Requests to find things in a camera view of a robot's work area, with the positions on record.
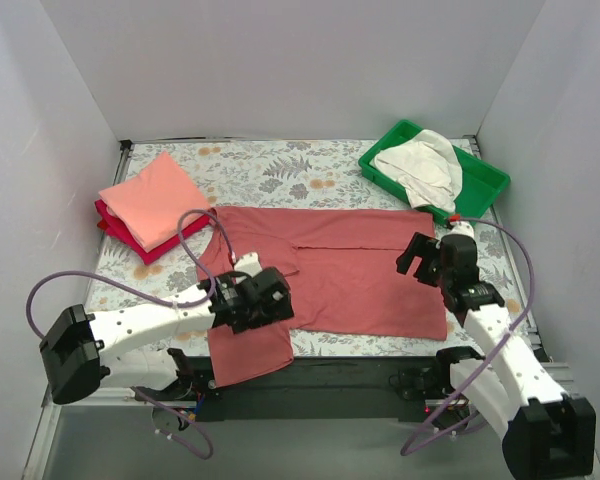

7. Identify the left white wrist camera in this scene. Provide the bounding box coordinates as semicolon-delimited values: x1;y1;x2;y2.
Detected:
233;252;262;276

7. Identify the dusty red t shirt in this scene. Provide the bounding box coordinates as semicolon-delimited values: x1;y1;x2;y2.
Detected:
201;206;447;387

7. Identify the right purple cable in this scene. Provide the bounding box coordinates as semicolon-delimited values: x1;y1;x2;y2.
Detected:
399;217;537;457

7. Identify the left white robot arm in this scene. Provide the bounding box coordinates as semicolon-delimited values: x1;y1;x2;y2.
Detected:
39;267;293;405

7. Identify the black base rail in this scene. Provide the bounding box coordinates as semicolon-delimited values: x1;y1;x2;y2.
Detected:
69;355;551;424

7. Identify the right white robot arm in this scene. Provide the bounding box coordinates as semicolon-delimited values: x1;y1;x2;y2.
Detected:
396;227;596;479

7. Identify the purple cable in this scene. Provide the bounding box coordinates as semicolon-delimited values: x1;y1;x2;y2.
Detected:
399;217;537;457
26;208;241;460

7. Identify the green plastic tray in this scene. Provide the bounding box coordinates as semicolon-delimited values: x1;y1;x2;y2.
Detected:
358;120;510;225

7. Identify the white crumpled t shirt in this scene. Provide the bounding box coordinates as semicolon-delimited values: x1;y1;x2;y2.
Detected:
371;129;463;214

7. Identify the aluminium frame rail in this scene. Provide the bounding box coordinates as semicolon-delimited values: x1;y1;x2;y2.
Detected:
424;362;600;480

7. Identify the folded salmon pink t shirt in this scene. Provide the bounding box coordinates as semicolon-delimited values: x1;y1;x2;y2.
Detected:
99;152;211;251

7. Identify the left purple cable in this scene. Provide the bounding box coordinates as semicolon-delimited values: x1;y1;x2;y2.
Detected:
26;208;241;460

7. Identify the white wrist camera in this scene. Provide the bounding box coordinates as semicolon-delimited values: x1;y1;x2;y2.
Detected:
233;252;262;276
447;215;475;240

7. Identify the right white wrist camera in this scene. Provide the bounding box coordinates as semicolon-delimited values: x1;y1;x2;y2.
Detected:
447;215;475;240

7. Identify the folded magenta t shirt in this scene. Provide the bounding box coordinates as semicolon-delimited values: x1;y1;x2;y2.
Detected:
95;194;212;265

